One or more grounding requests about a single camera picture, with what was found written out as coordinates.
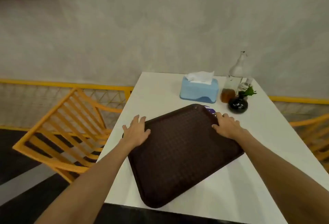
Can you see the person's right hand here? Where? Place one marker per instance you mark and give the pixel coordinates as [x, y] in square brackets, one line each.
[227, 127]

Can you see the person's left hand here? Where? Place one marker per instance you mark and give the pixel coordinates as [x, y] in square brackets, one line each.
[135, 133]

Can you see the person's left thumb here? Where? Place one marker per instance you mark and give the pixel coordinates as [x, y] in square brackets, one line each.
[147, 132]

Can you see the person's right thumb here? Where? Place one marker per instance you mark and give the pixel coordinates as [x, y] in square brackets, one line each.
[215, 127]

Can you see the person's left middle finger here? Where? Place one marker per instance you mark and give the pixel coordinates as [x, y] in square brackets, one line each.
[135, 121]

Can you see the dark brown plastic tray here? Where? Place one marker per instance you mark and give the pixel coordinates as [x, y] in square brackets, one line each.
[182, 154]

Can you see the person's right forearm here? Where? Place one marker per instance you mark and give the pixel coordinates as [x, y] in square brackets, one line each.
[282, 175]

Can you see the person's left forearm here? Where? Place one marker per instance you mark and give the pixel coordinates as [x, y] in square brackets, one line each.
[84, 187]

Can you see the purple object under tray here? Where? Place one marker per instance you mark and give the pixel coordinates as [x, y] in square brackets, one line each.
[210, 109]

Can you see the small black vase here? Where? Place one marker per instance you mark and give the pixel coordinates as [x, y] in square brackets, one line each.
[238, 104]

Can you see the blue tissue box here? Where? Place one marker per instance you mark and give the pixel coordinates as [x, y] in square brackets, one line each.
[199, 91]

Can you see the green plant sprig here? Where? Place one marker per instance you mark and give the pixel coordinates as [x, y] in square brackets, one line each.
[248, 92]

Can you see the clear glass bottle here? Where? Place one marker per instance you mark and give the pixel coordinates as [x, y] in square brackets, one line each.
[232, 79]

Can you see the small clear glass jar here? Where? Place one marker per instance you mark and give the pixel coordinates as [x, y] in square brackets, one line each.
[245, 83]

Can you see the white tissue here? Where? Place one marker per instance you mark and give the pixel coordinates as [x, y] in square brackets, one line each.
[200, 76]

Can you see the yellow slatted chair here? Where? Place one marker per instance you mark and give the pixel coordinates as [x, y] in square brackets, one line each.
[312, 139]
[64, 133]

